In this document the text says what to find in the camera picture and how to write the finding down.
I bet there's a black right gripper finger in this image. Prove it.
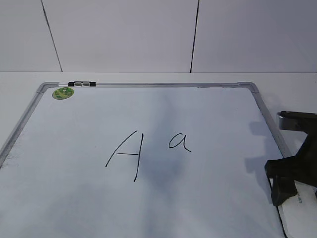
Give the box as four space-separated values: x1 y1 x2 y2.
271 176 297 206

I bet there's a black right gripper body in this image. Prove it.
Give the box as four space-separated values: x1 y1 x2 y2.
264 116 317 191

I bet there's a white board eraser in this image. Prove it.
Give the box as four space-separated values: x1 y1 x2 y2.
265 181 317 238

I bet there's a white board with grey frame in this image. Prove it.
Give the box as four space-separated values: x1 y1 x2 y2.
0 83 281 238

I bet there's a round green sticker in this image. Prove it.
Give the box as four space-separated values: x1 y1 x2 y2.
52 87 74 100

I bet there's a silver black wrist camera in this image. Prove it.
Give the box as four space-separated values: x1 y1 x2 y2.
277 111 317 134

